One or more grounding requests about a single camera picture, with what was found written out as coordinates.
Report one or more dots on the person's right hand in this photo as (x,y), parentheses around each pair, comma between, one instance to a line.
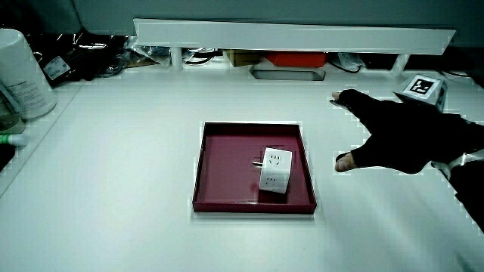
(404,132)

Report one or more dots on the white socket adapter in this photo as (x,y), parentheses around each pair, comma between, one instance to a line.
(275,174)

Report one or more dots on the person's right forearm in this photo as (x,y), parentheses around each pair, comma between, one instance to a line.
(470,189)

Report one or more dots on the orange box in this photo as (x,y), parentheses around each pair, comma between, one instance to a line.
(296,59)

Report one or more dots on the white desk shelf riser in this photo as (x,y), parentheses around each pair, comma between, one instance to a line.
(287,37)

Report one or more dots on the brown cardboard box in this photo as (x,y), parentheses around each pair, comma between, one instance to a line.
(242,57)

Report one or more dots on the maroon square tray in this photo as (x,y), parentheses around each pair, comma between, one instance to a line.
(227,170)

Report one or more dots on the clear plastic bag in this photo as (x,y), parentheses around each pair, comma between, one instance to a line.
(151,51)

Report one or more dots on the black plastic bag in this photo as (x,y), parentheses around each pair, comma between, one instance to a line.
(83,56)

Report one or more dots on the white cylindrical container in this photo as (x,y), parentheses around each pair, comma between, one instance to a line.
(24,75)

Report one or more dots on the green and white tube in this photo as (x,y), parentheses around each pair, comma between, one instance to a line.
(13,139)

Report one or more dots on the clear glass jar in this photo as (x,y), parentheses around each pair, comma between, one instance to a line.
(7,117)

